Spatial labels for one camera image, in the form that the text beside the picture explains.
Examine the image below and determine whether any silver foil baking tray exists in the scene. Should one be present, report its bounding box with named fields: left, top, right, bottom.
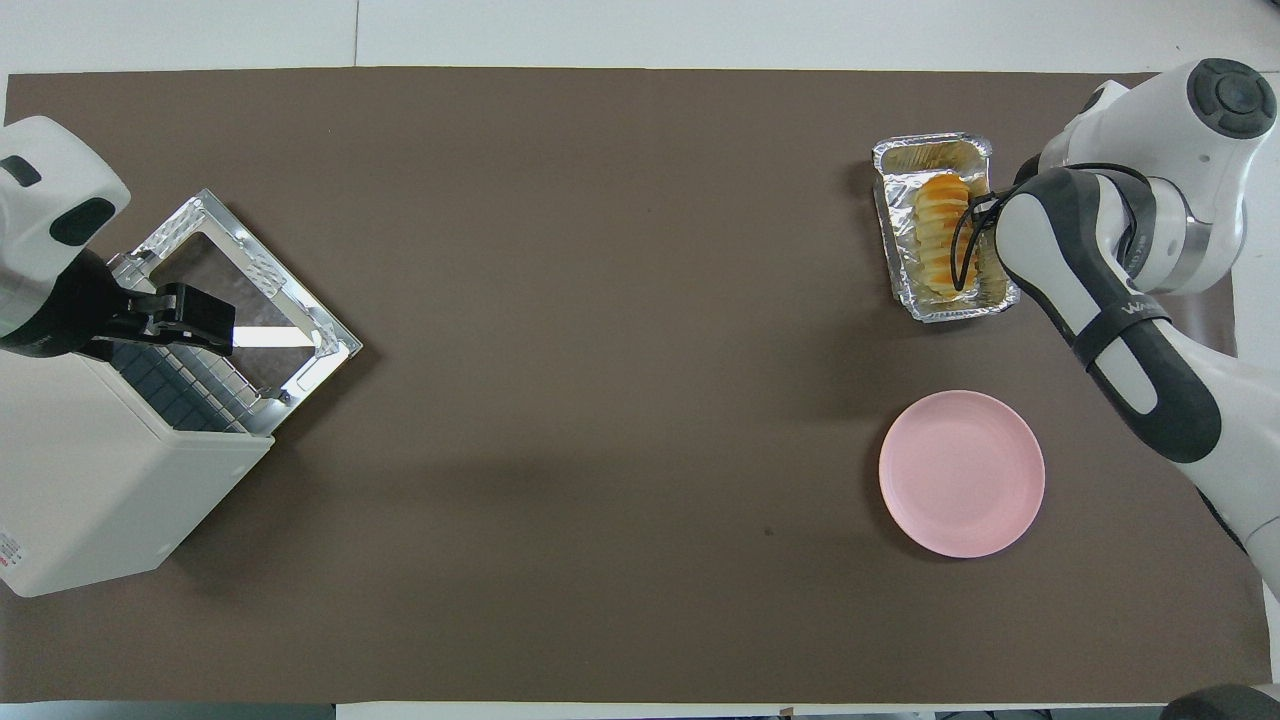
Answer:
left=872, top=133, right=1021, bottom=323

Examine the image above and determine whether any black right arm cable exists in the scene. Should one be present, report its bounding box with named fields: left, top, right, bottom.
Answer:
left=950, top=162, right=1151, bottom=294

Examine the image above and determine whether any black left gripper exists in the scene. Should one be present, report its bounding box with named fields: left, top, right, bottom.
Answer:
left=0, top=247, right=237, bottom=361

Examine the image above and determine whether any cream toaster oven body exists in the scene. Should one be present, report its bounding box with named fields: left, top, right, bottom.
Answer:
left=0, top=330, right=276, bottom=599

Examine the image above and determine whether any yellow sliced bread loaf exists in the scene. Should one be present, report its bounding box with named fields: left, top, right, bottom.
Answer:
left=915, top=175, right=986, bottom=298

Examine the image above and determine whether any metal oven wire rack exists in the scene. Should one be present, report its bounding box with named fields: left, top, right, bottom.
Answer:
left=108, top=340, right=253, bottom=434

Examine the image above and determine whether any pink round plate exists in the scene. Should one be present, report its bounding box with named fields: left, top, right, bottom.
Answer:
left=878, top=390, right=1047, bottom=559

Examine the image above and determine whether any glass oven door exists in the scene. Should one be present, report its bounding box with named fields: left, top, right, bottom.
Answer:
left=108, top=188, right=363, bottom=436

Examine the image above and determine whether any brown table mat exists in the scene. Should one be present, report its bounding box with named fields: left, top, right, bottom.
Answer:
left=0, top=68, right=1273, bottom=704

